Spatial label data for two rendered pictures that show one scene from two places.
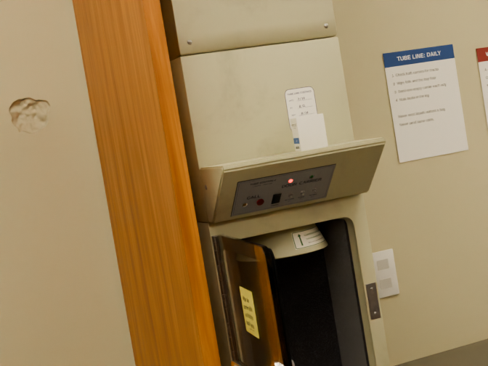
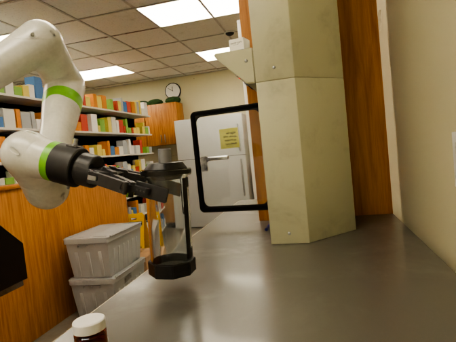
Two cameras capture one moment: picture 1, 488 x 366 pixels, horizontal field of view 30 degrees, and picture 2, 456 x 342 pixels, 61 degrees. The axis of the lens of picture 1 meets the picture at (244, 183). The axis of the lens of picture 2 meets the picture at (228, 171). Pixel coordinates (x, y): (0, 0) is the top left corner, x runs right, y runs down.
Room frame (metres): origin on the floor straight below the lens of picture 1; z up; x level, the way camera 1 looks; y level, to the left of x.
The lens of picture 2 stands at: (2.29, -1.19, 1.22)
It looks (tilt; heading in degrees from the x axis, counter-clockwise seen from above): 3 degrees down; 125
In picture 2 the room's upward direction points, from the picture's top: 6 degrees counter-clockwise
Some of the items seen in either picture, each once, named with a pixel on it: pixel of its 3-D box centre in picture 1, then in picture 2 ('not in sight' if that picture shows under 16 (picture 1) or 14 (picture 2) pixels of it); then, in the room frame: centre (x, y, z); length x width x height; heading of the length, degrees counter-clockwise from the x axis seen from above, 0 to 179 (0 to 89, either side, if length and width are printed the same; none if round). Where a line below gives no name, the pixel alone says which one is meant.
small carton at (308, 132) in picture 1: (308, 132); (239, 49); (1.64, -0.13, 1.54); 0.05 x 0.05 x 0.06; 8
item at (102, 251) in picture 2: not in sight; (107, 248); (-0.49, 0.84, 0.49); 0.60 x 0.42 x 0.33; 112
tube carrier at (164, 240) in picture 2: not in sight; (169, 218); (1.70, -0.59, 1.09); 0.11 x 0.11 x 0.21
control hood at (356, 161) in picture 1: (297, 179); (244, 77); (1.63, -0.09, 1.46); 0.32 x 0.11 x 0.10; 112
